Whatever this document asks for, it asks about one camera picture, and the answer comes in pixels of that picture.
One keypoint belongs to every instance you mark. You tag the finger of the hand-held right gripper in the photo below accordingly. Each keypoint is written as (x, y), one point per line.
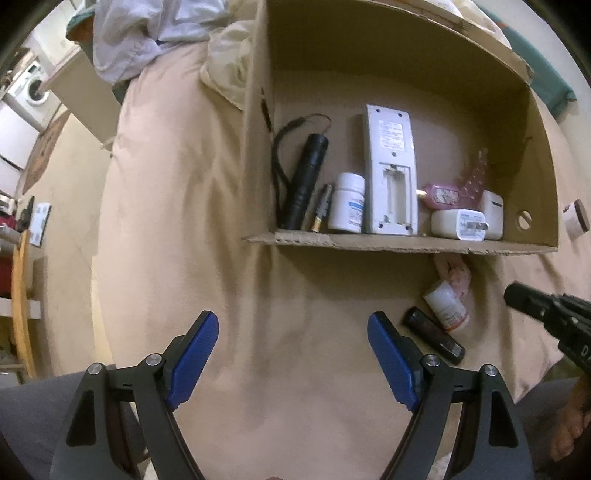
(531, 302)

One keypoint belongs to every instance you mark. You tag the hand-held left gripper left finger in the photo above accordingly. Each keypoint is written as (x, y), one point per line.
(194, 360)

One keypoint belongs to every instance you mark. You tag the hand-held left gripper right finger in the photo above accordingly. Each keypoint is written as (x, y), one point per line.
(392, 364)

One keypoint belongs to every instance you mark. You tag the black cylindrical lighter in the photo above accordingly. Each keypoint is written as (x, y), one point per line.
(434, 334)

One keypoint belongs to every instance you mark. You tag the white pill bottle red label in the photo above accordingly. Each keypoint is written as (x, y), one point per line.
(445, 307)

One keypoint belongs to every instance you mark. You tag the white square adapter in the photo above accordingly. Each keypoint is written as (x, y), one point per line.
(491, 207)

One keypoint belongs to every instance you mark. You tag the white plug charger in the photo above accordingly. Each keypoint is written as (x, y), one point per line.
(457, 225)

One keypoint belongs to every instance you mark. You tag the clear pink hair claw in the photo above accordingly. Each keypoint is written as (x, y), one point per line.
(478, 173)

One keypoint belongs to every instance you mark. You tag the white pill bottle blue label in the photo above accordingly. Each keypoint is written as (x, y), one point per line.
(348, 203)

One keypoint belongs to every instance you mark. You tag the gold battery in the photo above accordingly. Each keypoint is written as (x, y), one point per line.
(322, 207)

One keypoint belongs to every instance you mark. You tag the white remote control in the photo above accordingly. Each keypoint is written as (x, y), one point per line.
(390, 161)

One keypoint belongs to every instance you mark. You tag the brown cardboard box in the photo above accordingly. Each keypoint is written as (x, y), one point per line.
(415, 69)

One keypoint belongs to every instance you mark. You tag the person's right hand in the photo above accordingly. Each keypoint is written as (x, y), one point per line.
(575, 424)

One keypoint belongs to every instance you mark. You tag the white jar brown lid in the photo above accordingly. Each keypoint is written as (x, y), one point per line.
(575, 219)

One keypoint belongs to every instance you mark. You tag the person's right leg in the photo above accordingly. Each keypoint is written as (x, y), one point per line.
(540, 415)

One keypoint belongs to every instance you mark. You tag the person's leg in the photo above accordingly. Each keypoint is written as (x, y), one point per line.
(540, 415)
(32, 415)

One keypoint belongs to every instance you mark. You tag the beige bed sheet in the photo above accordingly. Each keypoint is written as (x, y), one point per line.
(184, 207)

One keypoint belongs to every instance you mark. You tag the person's left leg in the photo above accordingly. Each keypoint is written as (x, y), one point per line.
(32, 415)

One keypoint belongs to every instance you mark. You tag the wooden rack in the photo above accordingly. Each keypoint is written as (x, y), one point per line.
(22, 295)

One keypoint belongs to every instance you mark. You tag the white bathroom scale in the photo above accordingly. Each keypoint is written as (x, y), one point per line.
(40, 225)

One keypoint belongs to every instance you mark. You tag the green headboard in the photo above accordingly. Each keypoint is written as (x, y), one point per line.
(540, 69)

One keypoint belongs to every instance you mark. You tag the round brown rug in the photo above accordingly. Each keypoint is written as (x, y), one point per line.
(44, 152)

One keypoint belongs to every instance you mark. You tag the white cabinet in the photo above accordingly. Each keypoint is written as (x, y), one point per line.
(16, 138)

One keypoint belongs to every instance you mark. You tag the cream nightstand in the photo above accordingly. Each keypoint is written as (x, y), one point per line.
(78, 97)

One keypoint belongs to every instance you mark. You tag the cream printed duvet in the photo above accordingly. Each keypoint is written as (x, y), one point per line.
(231, 64)

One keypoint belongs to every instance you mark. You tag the white washing machine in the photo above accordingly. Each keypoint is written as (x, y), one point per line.
(32, 92)

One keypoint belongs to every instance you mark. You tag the light grey shirt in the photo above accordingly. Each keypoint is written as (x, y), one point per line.
(138, 37)

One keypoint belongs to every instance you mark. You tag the green cloth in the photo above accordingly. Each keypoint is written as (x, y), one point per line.
(81, 23)

